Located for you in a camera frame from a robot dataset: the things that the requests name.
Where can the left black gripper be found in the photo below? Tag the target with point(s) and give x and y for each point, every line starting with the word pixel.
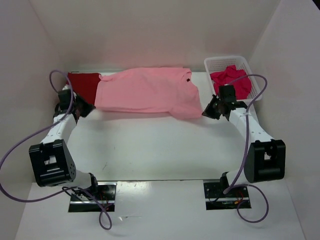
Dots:
pixel 88 107

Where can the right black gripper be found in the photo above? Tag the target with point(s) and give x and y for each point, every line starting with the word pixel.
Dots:
pixel 208 111

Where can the dark red t shirt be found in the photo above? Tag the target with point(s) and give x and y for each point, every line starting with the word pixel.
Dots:
pixel 85 85

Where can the light pink t shirt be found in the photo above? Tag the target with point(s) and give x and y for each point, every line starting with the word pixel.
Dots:
pixel 150 90

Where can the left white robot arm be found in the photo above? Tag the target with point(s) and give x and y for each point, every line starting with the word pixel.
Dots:
pixel 51 160

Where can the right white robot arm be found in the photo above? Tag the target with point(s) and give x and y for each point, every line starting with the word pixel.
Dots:
pixel 264 157

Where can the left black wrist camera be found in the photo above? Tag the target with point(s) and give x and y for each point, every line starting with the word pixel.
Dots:
pixel 65 98

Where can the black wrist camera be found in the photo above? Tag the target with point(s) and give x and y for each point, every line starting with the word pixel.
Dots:
pixel 65 98
pixel 227 93

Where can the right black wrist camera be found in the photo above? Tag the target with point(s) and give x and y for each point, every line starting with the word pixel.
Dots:
pixel 227 93

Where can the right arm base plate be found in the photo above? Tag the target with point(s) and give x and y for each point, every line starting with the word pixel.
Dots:
pixel 216 200

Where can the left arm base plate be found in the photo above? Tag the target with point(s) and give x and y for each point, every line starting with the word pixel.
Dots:
pixel 81 202

